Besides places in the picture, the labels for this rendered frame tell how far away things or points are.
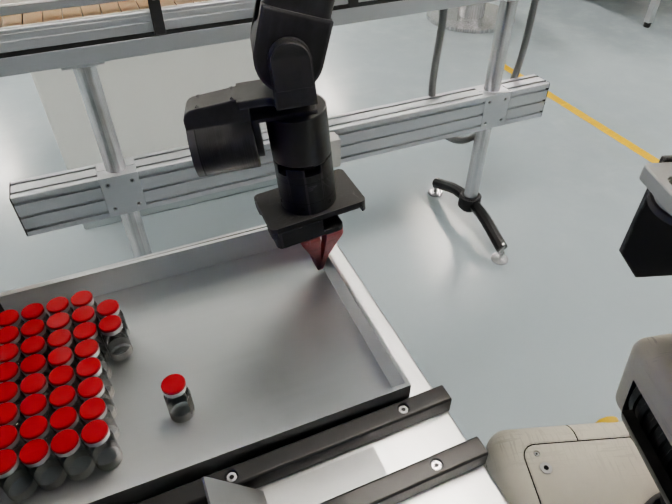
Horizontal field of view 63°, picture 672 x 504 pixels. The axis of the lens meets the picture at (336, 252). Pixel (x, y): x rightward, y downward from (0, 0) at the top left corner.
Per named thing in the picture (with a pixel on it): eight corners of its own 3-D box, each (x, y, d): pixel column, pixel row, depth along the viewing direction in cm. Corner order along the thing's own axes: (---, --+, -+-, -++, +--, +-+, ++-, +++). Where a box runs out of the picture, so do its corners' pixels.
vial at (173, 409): (172, 427, 49) (162, 399, 46) (168, 407, 51) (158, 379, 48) (197, 418, 50) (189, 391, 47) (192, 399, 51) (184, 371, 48)
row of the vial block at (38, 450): (39, 496, 44) (17, 468, 41) (36, 336, 57) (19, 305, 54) (68, 485, 45) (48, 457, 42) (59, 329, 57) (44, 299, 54)
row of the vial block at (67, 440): (68, 485, 45) (49, 457, 42) (60, 329, 57) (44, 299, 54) (96, 475, 46) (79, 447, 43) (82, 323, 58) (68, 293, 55)
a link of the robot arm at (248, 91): (310, 37, 42) (298, 12, 49) (159, 61, 41) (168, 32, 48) (327, 175, 49) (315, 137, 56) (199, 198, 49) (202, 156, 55)
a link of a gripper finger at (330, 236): (270, 261, 65) (255, 198, 59) (326, 241, 67) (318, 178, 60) (289, 300, 60) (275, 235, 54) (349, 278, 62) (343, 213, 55)
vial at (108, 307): (109, 347, 56) (96, 317, 53) (107, 332, 57) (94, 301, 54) (132, 341, 56) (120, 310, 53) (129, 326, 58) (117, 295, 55)
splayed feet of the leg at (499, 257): (494, 268, 193) (502, 237, 184) (422, 191, 227) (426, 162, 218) (513, 262, 195) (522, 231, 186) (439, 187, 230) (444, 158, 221)
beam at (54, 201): (27, 237, 139) (8, 198, 131) (26, 219, 144) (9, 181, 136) (541, 116, 186) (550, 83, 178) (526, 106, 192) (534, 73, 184)
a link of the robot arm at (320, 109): (330, 105, 47) (319, 76, 51) (250, 118, 47) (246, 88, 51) (336, 172, 52) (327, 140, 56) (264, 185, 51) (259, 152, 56)
